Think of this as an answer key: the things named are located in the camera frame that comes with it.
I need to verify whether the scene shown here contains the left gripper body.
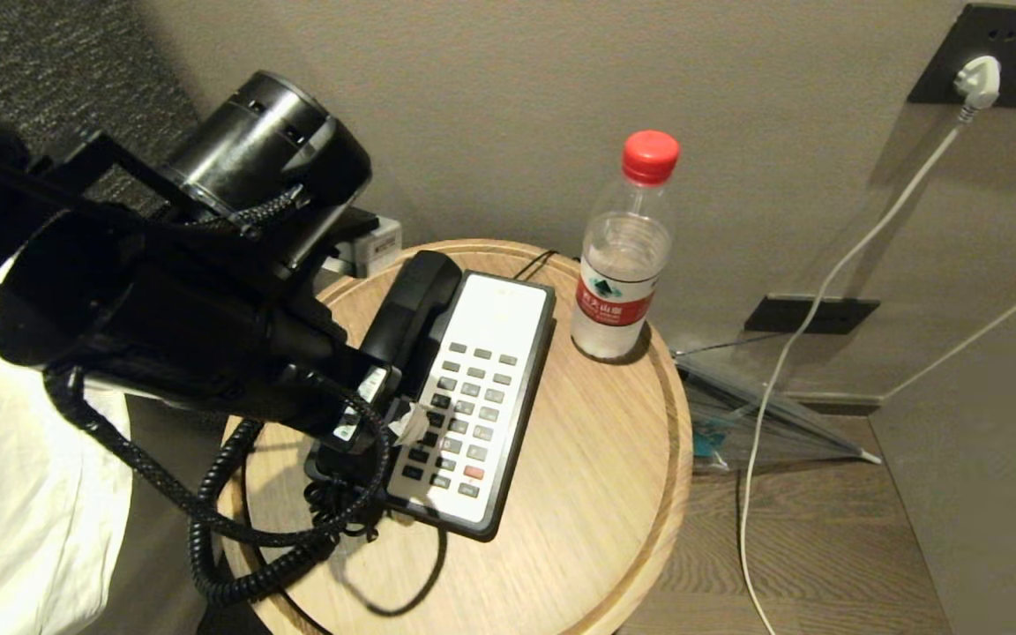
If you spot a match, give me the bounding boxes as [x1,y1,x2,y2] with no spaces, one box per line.
[248,295,403,453]

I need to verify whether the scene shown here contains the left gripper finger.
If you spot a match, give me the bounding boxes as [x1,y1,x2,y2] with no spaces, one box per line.
[387,399,431,447]

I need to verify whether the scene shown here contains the black phone handset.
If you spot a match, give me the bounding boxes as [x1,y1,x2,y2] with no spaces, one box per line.
[305,250,465,486]

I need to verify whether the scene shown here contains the thin black phone line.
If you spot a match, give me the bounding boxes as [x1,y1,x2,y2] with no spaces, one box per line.
[512,250,560,282]

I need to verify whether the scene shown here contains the black and white desk telephone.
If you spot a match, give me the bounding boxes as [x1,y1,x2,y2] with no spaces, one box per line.
[305,269,558,542]

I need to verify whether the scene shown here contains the round wooden side table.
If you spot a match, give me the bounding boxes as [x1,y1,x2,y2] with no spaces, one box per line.
[217,238,695,635]

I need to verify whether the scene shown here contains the clear water bottle red cap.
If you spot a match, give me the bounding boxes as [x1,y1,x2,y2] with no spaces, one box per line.
[571,130,682,362]

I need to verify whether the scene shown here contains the white bedding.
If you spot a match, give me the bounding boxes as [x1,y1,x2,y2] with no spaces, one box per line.
[0,256,135,635]

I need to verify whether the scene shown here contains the grey fabric headboard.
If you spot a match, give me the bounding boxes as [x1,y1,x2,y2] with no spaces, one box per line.
[0,0,205,221]

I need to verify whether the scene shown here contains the white power plug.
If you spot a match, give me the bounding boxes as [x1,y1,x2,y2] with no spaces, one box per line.
[952,55,1002,112]

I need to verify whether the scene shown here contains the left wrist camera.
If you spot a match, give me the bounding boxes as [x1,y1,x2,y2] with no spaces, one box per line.
[321,206,404,280]

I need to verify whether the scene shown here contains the black cable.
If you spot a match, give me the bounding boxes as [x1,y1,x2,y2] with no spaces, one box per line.
[42,366,392,549]

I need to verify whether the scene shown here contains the black coiled phone cord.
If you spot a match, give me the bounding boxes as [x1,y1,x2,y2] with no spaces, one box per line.
[188,418,385,609]

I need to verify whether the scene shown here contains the small black wall plate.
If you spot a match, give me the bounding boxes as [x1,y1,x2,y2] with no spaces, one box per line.
[743,294,882,336]

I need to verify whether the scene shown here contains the white power cable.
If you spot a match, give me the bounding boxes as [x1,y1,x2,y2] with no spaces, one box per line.
[737,104,978,635]

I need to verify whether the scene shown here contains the thin white cable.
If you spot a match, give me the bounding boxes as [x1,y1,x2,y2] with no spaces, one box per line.
[880,262,1016,403]

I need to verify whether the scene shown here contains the black wall socket plate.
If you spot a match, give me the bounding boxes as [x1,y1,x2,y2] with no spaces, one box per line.
[907,3,1016,113]

